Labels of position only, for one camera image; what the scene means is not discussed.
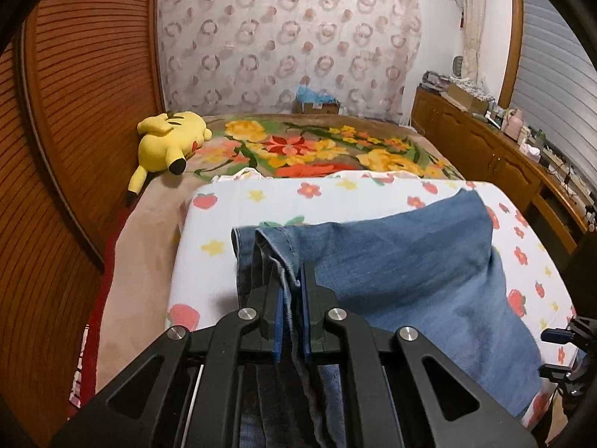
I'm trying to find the grey window blind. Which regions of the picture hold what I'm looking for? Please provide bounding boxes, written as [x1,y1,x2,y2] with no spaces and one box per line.
[511,0,596,184]

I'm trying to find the yellow Pikachu plush toy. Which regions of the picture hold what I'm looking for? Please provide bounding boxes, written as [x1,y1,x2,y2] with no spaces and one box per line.
[128,111,213,196]

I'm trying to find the brown floral blanket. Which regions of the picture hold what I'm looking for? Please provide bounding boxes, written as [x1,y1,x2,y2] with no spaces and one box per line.
[81,114,461,394]

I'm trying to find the pink bottle on sideboard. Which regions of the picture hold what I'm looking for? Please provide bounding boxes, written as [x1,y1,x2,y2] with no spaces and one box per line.
[502,108,524,141]

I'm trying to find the long wooden sideboard cabinet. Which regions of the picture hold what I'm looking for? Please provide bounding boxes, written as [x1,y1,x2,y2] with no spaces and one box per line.
[411,86,596,267]

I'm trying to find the cream lace tied curtain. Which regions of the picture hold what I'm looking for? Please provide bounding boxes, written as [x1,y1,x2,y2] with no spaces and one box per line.
[462,0,486,81]

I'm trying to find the cardboard box on sideboard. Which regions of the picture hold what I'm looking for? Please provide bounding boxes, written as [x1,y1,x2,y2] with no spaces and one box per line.
[447,83,489,115]

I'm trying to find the pink circle patterned curtain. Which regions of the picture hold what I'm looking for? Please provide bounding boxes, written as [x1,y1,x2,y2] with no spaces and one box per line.
[158,0,422,121]

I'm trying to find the blue item at bed end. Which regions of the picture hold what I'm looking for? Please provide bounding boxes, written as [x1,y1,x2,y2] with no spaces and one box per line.
[293,85,340,115]

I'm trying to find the white floral strawberry towel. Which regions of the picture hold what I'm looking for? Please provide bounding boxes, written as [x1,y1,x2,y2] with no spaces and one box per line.
[170,171,577,428]

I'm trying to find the blue denim pants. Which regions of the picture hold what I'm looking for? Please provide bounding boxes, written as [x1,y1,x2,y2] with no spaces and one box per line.
[232,191,540,447]

